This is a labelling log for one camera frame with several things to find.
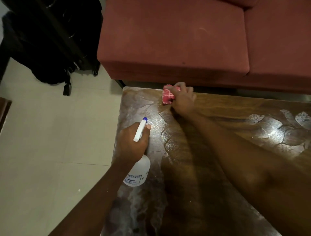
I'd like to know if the red sofa back cushion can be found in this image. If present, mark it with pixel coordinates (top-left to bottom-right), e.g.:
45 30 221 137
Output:
222 0 259 10

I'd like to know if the person's right hand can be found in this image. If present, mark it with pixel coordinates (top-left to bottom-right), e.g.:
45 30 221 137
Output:
167 82 197 116

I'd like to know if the clear spray bottle blue nozzle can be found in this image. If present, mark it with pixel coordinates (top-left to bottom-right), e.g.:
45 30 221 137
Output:
122 117 151 187

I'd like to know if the red checked cloth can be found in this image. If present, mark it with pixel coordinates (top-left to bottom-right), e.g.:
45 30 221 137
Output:
162 84 181 105

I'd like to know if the person's left hand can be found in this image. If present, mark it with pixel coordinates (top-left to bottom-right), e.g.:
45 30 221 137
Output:
116 121 152 166

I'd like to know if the brown marbled wooden table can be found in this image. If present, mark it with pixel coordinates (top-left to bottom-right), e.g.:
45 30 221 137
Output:
101 86 311 236

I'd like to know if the person's left forearm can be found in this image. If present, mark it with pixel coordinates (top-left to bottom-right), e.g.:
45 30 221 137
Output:
48 159 136 236

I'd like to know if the red fabric sofa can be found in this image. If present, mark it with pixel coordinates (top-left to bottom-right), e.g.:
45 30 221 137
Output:
97 0 311 95

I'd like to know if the brown wooden furniture panel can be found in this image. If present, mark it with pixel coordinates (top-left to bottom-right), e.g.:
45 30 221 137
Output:
0 97 12 134

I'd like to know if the black wheeled suitcase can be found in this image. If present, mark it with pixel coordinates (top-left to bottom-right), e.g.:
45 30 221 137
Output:
5 0 104 76

